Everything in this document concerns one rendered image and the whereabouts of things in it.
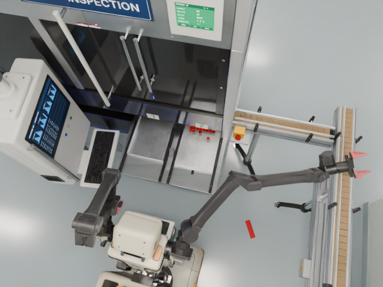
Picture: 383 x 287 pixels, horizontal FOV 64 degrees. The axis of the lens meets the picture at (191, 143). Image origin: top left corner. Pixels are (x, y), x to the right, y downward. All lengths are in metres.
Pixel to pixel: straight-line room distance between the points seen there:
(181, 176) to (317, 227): 1.06
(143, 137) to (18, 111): 0.85
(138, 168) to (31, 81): 0.84
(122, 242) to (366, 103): 2.91
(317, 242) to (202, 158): 1.01
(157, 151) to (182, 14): 1.12
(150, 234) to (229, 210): 1.51
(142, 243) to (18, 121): 0.85
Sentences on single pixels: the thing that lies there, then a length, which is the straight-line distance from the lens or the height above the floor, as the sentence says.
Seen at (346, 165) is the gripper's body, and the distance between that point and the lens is 1.73.
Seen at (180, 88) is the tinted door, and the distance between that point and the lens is 1.72.
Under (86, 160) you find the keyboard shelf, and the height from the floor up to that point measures 0.80.
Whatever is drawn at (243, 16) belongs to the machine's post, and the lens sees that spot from 1.22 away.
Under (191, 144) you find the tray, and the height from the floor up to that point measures 0.88.
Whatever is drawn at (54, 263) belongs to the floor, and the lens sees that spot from 3.14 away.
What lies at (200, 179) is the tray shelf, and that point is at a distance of 2.05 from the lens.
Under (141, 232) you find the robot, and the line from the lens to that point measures 1.50.
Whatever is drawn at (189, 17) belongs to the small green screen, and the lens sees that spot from 1.26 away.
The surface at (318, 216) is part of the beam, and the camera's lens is 2.47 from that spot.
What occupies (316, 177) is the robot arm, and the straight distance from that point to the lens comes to 1.68.
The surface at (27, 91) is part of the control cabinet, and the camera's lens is 1.78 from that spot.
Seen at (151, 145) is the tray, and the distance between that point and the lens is 2.16.
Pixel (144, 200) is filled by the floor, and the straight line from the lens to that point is 2.97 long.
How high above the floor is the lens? 2.84
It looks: 67 degrees down
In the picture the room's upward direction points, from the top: 6 degrees counter-clockwise
